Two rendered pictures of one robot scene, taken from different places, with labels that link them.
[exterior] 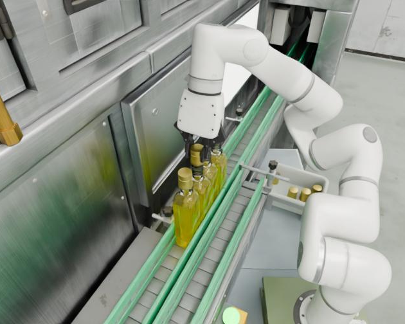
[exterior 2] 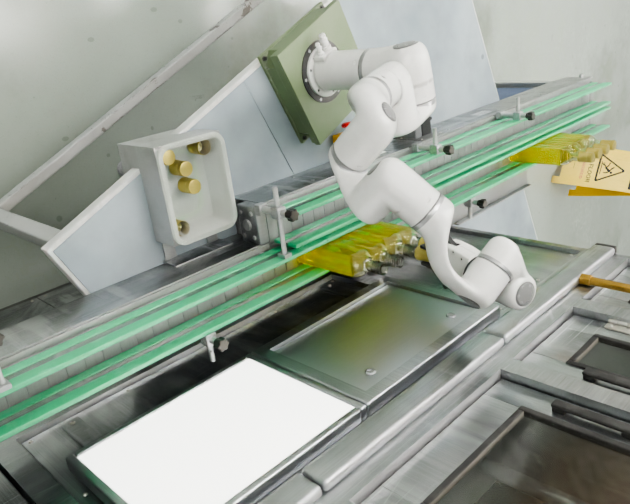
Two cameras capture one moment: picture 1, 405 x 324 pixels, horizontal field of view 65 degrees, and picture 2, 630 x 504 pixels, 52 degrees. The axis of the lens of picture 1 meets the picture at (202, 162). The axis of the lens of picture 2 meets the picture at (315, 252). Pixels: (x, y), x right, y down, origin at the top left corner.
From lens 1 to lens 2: 170 cm
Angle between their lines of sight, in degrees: 81
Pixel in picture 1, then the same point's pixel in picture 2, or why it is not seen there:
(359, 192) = (398, 94)
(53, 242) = not seen: hidden behind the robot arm
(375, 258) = (424, 59)
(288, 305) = (329, 107)
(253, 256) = (276, 172)
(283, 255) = (258, 143)
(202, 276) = not seen: hidden behind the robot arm
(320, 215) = (420, 116)
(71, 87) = (560, 306)
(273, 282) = (320, 132)
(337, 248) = (429, 90)
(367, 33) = not seen: outside the picture
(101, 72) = (541, 319)
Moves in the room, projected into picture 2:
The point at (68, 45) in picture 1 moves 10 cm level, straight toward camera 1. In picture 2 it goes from (577, 326) to (591, 284)
